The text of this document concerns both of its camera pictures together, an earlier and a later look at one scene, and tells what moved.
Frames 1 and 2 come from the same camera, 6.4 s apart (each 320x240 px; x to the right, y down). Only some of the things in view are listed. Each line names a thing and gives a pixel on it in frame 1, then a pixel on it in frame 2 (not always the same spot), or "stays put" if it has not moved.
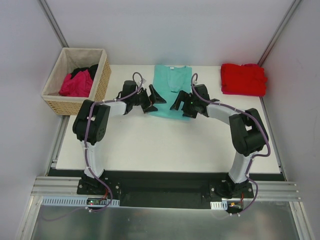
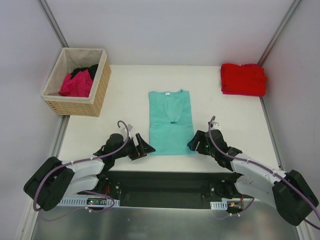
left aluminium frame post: x=53 y=23 stays put
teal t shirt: x=168 y=82 to x=170 y=122
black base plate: x=167 y=188 stays put
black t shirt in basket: x=92 y=70 stays put
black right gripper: x=186 y=105 to x=200 y=144
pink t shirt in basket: x=80 y=86 stays put
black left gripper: x=147 y=100 to x=136 y=149
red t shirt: x=246 y=79 stays put
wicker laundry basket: x=78 y=74 stays put
